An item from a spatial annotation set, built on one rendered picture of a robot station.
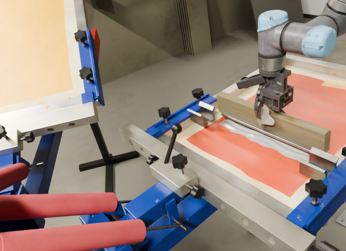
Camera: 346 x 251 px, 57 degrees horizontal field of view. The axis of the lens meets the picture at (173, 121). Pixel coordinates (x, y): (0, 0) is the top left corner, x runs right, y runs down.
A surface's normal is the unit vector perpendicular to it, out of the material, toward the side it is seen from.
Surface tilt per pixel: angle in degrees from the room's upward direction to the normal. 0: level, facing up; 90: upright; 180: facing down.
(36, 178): 0
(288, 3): 75
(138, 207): 0
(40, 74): 32
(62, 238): 56
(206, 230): 0
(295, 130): 92
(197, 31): 90
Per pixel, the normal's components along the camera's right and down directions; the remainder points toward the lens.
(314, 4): -0.80, 0.44
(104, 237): 0.70, -0.14
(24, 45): -0.07, -0.43
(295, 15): 0.46, 0.16
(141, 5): 0.52, 0.38
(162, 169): -0.18, -0.83
